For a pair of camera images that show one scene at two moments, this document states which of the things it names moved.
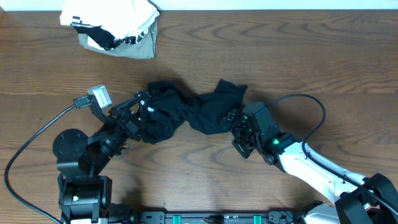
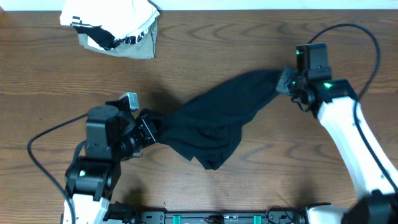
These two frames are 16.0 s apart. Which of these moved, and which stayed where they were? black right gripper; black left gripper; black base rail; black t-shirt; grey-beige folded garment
Moved: black right gripper; black left gripper; black t-shirt
Stayed: grey-beige folded garment; black base rail
